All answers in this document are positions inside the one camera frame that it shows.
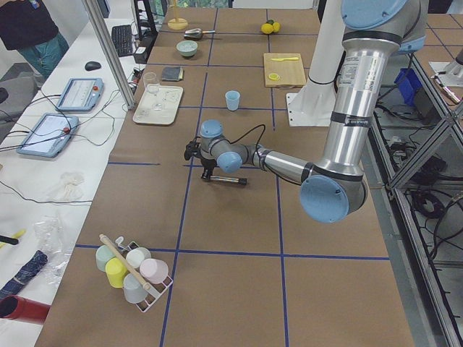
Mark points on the red cylinder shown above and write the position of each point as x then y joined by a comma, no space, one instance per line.
24,310

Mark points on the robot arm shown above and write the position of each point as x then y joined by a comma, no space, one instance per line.
334,187

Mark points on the small black box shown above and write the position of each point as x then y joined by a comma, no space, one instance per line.
140,55

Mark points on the person in black shirt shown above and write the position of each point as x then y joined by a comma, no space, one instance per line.
28,28

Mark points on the pink cup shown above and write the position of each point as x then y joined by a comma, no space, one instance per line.
155,271

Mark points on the mint green cup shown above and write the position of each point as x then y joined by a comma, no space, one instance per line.
102,256

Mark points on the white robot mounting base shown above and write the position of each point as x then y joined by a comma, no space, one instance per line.
313,104

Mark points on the grey folded cloth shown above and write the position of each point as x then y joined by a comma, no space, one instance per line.
172,74

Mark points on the white wire cup rack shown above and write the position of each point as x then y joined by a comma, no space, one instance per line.
156,290

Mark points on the aluminium frame post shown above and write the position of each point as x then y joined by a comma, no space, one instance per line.
104,38

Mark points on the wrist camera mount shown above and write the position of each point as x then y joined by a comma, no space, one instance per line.
192,150

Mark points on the far blue teach pendant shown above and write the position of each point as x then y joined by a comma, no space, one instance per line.
80,94

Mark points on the black computer mouse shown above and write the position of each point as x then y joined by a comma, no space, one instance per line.
92,65

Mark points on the yellow plastic knife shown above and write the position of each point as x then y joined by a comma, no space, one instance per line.
287,58

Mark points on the wooden cutting board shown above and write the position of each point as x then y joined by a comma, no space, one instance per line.
291,72

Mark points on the blue folded umbrella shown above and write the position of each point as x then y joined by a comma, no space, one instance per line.
26,273

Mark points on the light blue plastic cup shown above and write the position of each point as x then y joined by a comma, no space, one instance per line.
232,99

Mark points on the metal ice scoop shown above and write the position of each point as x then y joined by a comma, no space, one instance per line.
197,33

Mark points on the near blue teach pendant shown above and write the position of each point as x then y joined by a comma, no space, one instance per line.
49,136

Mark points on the black keyboard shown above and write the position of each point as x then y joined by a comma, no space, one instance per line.
122,39

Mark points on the wooden mug tree stand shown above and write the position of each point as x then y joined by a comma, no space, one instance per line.
176,22

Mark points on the pale grey cup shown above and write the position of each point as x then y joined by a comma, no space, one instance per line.
134,293

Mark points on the clear plastic bag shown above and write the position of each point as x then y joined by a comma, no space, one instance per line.
56,244

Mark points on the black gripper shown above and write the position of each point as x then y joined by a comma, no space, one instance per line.
207,163

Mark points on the blue teach pendant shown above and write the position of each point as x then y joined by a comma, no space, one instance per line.
80,94
49,136

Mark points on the green bowl of ice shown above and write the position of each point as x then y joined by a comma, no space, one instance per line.
187,48

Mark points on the yellow cup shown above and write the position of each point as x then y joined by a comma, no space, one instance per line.
115,272

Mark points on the white cup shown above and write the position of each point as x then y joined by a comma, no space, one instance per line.
136,256

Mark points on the cream bear serving tray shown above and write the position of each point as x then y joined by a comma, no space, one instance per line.
170,97

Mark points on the clear wine glass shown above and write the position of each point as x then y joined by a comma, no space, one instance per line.
152,86

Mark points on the wooden rack handle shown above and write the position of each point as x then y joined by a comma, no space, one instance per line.
106,240

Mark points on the blue storage bin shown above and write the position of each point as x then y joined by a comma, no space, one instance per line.
408,84

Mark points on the steel muddler black tip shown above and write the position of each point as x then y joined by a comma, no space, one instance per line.
229,180

